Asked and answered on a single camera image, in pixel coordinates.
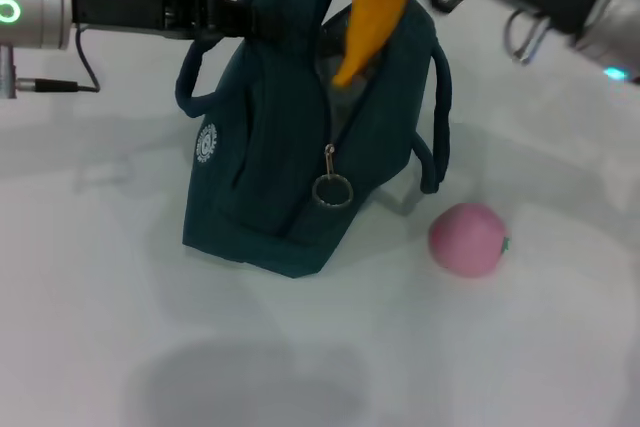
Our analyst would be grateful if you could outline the metal zipper pull ring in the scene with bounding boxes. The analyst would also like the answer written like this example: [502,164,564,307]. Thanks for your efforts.
[312,143,355,212]

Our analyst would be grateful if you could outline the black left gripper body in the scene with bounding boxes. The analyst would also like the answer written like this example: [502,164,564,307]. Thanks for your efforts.
[70,0,202,41]

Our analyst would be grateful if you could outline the pink toy peach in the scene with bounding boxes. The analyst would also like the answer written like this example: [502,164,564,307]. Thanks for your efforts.
[428,202,512,279]

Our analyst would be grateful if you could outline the grey right gripper cable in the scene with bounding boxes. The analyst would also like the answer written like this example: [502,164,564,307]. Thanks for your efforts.
[502,9,551,67]

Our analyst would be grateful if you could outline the grey left gripper cable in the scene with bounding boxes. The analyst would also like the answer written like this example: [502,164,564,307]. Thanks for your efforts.
[14,29,101,96]

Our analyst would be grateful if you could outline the dark teal lunch bag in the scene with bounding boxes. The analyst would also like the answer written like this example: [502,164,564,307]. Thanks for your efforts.
[173,0,454,281]

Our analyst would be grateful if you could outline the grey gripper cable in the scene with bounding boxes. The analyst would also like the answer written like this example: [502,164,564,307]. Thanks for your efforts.
[14,29,101,96]
[502,9,551,67]

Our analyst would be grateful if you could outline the yellow banana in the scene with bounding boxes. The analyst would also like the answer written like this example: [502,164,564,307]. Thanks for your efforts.
[331,0,412,88]

